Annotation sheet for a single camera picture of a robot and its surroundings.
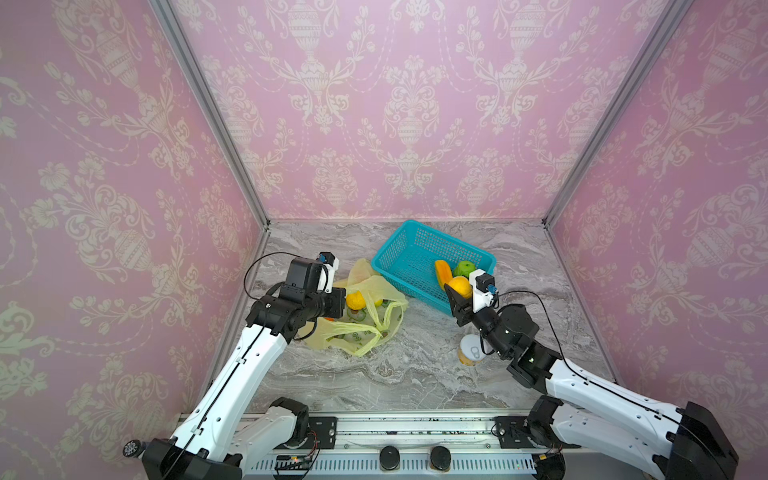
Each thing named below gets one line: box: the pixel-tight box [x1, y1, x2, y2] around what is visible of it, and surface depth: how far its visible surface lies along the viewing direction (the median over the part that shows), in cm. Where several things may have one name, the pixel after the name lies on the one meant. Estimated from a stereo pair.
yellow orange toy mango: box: [435, 260, 453, 290], surface depth 104 cm
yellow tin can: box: [458, 333, 486, 367], surface depth 84 cm
